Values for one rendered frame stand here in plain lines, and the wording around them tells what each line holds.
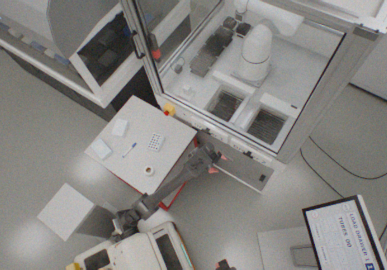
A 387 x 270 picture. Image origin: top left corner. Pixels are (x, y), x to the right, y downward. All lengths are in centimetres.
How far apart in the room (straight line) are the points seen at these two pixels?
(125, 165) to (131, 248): 89
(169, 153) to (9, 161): 201
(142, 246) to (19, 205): 215
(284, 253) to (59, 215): 177
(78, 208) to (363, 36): 179
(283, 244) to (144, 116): 158
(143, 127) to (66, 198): 72
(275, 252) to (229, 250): 39
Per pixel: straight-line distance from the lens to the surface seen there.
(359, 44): 88
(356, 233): 151
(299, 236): 258
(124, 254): 119
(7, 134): 362
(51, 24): 163
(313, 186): 274
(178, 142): 193
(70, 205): 203
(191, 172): 109
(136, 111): 212
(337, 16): 85
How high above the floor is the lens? 251
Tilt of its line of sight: 65 degrees down
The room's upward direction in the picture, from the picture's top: 9 degrees counter-clockwise
